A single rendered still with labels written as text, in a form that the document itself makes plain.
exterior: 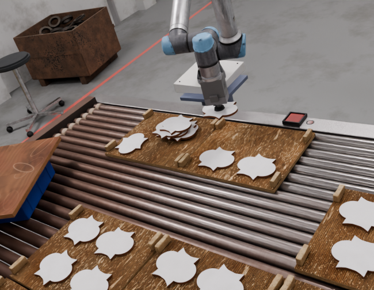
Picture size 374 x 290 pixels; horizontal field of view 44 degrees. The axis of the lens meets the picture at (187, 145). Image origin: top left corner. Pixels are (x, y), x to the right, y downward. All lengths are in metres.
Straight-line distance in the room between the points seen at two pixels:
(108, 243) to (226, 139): 0.64
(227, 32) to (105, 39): 3.59
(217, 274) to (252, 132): 0.72
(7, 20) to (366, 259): 5.50
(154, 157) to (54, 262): 0.59
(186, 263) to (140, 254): 0.17
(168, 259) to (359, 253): 0.54
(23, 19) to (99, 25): 1.15
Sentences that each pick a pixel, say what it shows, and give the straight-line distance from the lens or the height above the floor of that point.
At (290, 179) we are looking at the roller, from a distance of 1.63.
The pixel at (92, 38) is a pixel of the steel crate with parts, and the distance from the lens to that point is 5.52.
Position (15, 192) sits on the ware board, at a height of 1.04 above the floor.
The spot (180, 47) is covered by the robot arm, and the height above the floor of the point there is 1.31.
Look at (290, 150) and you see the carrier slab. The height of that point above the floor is 0.94.
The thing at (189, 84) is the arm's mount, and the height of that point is 0.92.
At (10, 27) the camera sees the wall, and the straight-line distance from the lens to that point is 6.26.
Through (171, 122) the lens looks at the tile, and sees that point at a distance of 1.99.
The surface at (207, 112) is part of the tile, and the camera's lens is 1.82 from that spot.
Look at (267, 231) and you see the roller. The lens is 1.45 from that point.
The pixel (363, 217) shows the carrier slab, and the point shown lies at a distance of 1.42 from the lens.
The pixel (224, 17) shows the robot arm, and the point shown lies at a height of 1.26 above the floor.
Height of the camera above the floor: 1.92
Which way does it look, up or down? 31 degrees down
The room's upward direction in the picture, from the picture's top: 17 degrees counter-clockwise
